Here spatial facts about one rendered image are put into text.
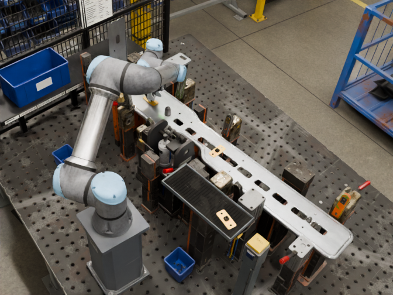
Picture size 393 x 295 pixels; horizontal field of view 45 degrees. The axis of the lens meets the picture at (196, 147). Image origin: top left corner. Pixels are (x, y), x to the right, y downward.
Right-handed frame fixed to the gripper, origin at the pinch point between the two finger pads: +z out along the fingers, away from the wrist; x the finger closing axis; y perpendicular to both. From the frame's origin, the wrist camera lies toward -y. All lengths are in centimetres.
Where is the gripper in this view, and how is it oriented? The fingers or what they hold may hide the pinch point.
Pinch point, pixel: (150, 98)
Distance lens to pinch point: 242.5
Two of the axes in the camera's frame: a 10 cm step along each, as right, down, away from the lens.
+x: 6.9, -4.9, 5.2
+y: 7.1, 5.5, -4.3
